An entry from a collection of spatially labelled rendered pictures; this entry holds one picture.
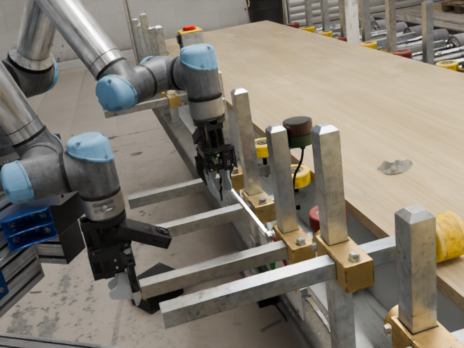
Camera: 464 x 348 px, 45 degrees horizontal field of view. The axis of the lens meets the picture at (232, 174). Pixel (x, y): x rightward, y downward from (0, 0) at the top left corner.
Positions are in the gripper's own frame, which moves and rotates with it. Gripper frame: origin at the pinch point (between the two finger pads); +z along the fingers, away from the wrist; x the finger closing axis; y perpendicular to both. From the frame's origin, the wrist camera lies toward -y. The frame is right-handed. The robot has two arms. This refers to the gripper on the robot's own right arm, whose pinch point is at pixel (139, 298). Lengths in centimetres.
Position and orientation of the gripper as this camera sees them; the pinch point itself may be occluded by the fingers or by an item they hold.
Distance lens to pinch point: 118.0
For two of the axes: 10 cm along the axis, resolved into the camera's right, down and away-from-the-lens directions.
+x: 2.7, 3.4, -9.0
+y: -9.5, 2.4, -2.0
